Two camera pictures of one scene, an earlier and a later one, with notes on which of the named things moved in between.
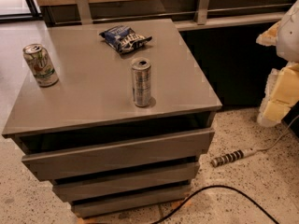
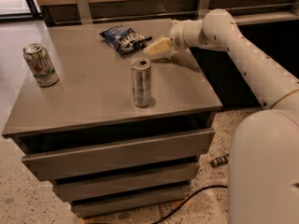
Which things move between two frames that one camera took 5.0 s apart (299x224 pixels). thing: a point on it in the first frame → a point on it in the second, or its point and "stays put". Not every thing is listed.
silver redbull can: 141,81 stays put
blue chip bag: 123,39 stays put
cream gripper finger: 268,37 → 177,37
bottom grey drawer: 91,207 stays put
